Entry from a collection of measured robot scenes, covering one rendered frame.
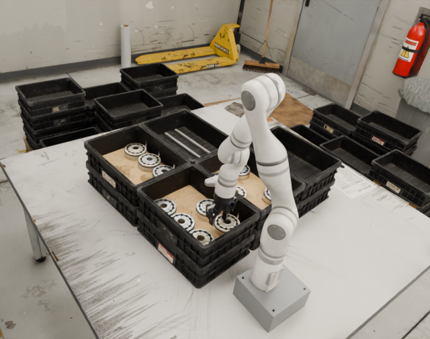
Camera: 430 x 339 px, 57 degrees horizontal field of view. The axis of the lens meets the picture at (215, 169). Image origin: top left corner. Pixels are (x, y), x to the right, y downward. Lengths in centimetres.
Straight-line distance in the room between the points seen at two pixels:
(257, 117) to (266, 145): 9
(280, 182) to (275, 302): 46
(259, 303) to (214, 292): 19
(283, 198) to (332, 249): 63
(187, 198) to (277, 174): 63
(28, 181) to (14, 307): 74
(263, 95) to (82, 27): 387
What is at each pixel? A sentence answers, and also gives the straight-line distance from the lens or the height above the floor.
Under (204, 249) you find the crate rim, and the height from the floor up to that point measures 92.
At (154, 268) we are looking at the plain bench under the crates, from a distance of 159.
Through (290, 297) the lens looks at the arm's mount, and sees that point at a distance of 147.
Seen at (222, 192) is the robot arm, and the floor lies 104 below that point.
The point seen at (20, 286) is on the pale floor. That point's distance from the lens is 252.
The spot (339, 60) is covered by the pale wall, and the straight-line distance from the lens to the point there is 479.
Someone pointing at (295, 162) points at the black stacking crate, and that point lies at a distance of 204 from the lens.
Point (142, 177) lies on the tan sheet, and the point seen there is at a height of 83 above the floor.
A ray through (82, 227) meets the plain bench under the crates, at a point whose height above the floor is 70.
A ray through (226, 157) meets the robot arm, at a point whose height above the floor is 120.
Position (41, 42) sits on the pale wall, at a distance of 468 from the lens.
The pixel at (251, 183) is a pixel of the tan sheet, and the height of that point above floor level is 83.
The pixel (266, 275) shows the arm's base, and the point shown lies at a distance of 139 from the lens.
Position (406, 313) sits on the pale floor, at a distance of 274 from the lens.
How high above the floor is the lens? 192
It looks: 36 degrees down
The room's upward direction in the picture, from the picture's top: 8 degrees clockwise
